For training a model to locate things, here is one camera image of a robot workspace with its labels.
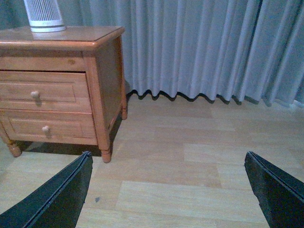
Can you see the white cylindrical air purifier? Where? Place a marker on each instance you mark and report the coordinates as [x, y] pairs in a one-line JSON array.
[[44, 16]]

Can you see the grey curtain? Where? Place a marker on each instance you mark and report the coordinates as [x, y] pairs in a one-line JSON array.
[[241, 49]]

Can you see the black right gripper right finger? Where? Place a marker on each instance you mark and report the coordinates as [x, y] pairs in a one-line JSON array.
[[280, 195]]

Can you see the wooden nightstand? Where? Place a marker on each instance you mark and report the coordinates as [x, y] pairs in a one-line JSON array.
[[94, 51]]

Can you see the wooden drawer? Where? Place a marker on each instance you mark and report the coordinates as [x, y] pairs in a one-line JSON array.
[[52, 127], [44, 91]]

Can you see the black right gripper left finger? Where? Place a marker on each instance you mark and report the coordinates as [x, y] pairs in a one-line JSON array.
[[55, 204]]

